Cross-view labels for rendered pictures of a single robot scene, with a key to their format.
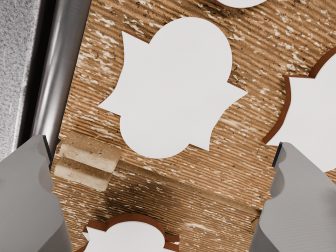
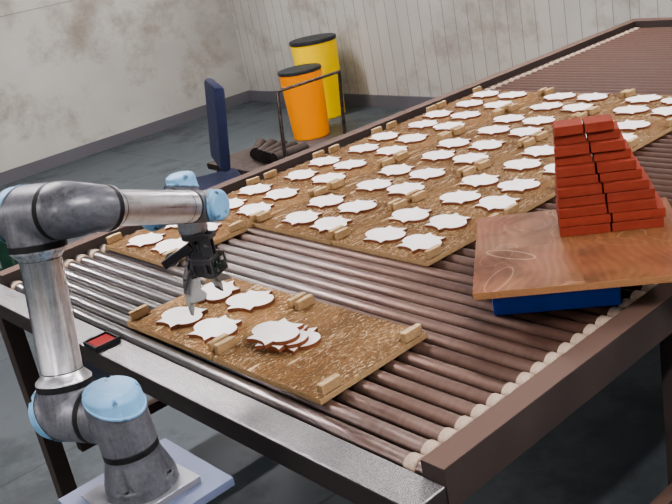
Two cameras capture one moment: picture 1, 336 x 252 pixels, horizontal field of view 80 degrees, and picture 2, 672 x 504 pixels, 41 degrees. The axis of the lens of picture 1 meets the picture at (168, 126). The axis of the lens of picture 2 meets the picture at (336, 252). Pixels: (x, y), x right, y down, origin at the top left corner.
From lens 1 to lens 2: 238 cm
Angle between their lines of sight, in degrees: 83
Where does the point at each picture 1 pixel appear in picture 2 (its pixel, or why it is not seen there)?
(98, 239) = (256, 336)
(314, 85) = (233, 304)
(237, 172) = (262, 317)
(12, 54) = (174, 368)
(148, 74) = (203, 330)
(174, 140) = (230, 326)
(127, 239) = (263, 329)
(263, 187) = (277, 310)
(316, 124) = (248, 302)
